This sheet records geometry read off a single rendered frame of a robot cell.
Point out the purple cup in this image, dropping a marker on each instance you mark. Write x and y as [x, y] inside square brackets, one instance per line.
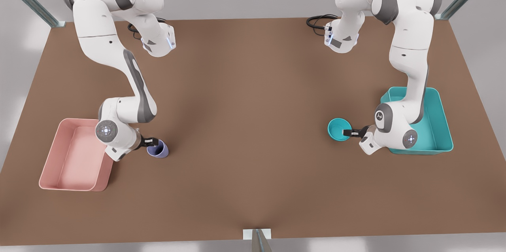
[159, 150]

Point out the teal bowl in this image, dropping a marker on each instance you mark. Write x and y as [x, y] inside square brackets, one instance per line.
[336, 129]

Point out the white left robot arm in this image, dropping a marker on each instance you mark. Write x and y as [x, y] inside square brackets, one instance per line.
[407, 58]

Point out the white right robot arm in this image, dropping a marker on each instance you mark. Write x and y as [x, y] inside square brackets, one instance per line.
[101, 42]

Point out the pink plastic box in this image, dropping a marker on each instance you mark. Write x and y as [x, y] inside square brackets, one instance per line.
[75, 157]

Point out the teal plastic box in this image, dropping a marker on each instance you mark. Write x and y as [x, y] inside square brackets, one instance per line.
[435, 121]

